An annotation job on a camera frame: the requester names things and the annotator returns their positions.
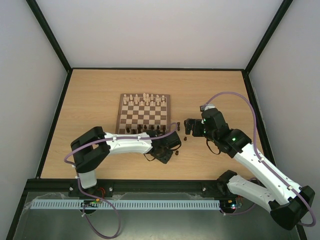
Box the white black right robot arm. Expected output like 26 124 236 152
184 118 315 230

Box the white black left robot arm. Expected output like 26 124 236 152
64 122 182 191

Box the wooden chess board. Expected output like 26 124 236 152
115 93 171 135

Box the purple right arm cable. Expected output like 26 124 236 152
199 91 317 227

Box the white slotted cable duct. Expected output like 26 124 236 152
30 199 220 211

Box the black aluminium frame rail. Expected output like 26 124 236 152
22 178 236 200

